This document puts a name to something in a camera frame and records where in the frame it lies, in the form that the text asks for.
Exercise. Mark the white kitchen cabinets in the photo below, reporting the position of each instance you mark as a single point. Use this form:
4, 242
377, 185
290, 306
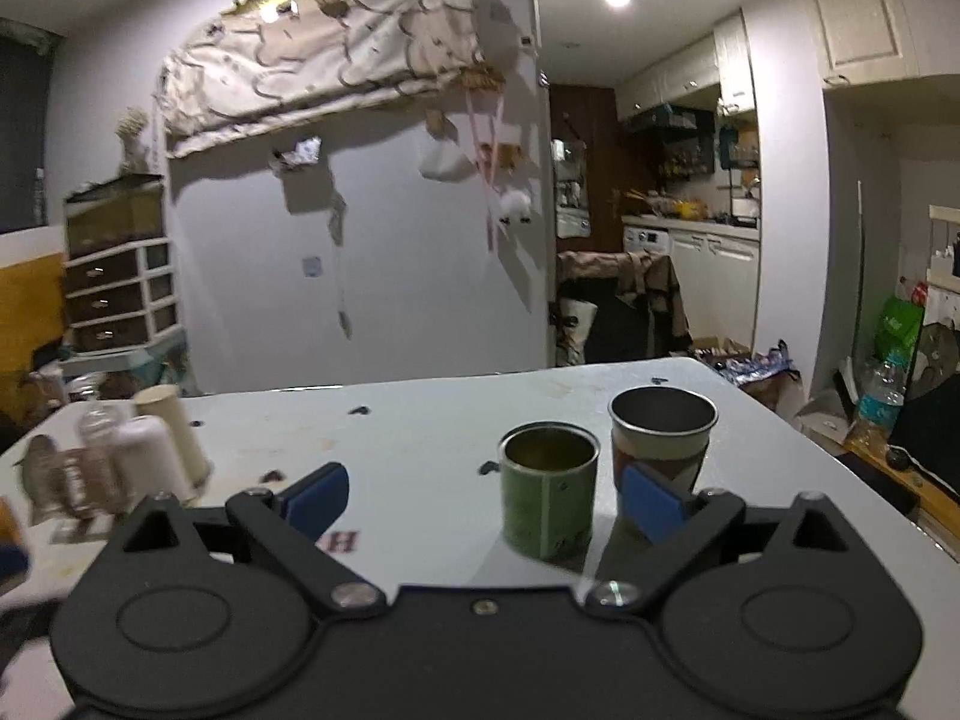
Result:
718, 267

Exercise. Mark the patterned fabric canopy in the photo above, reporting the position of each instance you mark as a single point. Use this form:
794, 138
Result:
263, 66

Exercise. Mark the beige paper cup upside down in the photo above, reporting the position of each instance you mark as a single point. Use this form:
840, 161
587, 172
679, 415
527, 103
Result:
164, 402

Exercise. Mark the green tin can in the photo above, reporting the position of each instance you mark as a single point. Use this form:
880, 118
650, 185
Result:
548, 472

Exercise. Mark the white plush sheep toy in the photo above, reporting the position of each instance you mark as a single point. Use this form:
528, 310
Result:
515, 206

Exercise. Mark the paper cup with brown sleeve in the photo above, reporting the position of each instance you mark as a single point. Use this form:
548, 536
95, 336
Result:
660, 435

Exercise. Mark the clear stemmed glass dish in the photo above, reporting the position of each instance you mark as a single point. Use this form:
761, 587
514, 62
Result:
99, 423

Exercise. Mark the glass fish tank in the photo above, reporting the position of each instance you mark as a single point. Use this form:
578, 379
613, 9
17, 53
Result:
126, 209

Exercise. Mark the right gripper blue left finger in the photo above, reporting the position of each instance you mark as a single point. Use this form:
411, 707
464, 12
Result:
280, 532

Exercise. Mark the white drawer unit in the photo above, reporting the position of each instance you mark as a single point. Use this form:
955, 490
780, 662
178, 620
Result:
122, 298

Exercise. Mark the clear glass with brown bands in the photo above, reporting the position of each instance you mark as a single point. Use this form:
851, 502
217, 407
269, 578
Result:
75, 483

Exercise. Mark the chair with brown jacket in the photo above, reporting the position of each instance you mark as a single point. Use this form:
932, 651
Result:
618, 308

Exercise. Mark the white ceramic cup upside down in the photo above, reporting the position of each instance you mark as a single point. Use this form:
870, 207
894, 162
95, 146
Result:
149, 459

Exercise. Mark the plastic water bottle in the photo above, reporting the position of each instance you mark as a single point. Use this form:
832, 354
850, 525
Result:
882, 396

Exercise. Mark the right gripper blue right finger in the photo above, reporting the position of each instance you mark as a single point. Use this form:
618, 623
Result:
689, 534

